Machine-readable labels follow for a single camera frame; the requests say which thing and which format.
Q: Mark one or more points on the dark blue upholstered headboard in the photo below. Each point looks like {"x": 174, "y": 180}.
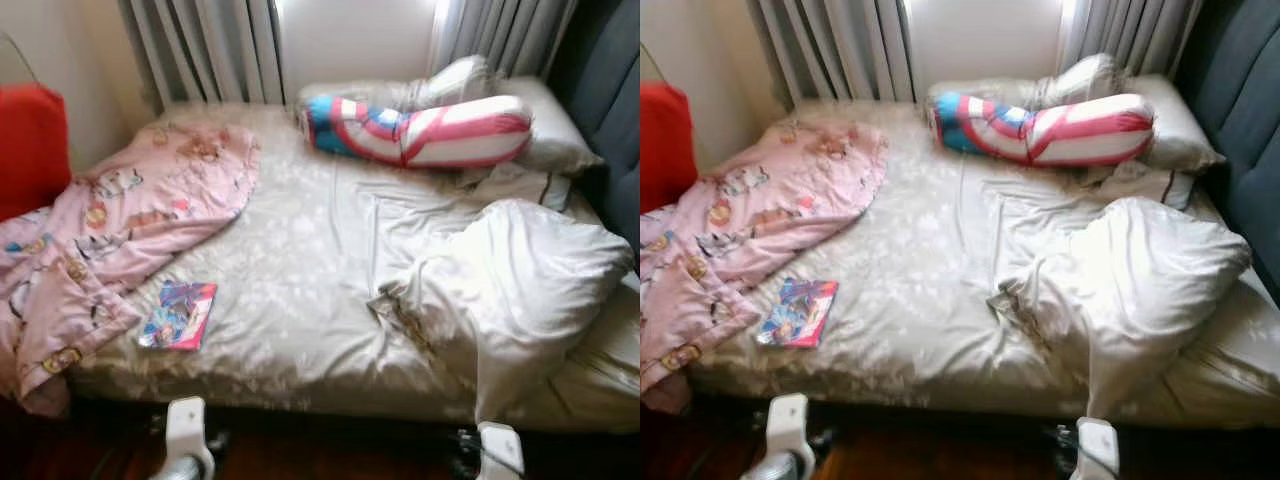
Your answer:
{"x": 1240, "y": 120}
{"x": 605, "y": 100}

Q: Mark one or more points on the grey knotted bolster pillow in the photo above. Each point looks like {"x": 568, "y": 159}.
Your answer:
{"x": 1080, "y": 78}
{"x": 450, "y": 80}

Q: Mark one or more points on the bed with grey floral sheet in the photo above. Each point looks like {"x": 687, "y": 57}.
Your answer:
{"x": 300, "y": 260}
{"x": 920, "y": 260}

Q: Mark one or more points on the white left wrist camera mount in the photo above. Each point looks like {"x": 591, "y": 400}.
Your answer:
{"x": 790, "y": 428}
{"x": 187, "y": 430}

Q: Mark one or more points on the red white blue bolster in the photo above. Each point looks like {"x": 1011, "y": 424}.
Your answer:
{"x": 1080, "y": 133}
{"x": 450, "y": 135}

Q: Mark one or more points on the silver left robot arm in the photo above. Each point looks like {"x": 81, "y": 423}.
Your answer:
{"x": 775, "y": 468}
{"x": 178, "y": 470}

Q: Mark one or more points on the pink cartoon print blanket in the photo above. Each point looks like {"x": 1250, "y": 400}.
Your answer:
{"x": 760, "y": 210}
{"x": 130, "y": 210}

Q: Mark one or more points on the grey floral duvet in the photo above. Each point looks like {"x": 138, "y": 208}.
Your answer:
{"x": 510, "y": 290}
{"x": 1130, "y": 290}

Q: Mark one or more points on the grey pleated curtain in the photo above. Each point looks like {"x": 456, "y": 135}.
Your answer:
{"x": 200, "y": 50}
{"x": 500, "y": 30}
{"x": 830, "y": 50}
{"x": 1130, "y": 30}

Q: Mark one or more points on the colourful comic book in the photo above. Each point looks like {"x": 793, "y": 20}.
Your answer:
{"x": 797, "y": 313}
{"x": 178, "y": 316}

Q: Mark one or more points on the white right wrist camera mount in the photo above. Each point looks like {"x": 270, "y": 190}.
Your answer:
{"x": 500, "y": 452}
{"x": 1098, "y": 450}

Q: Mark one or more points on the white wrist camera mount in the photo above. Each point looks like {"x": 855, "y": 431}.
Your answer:
{"x": 500, "y": 452}
{"x": 187, "y": 430}
{"x": 790, "y": 428}
{"x": 1098, "y": 450}

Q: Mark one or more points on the large red cushion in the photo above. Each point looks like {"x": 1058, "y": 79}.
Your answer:
{"x": 667, "y": 150}
{"x": 35, "y": 150}

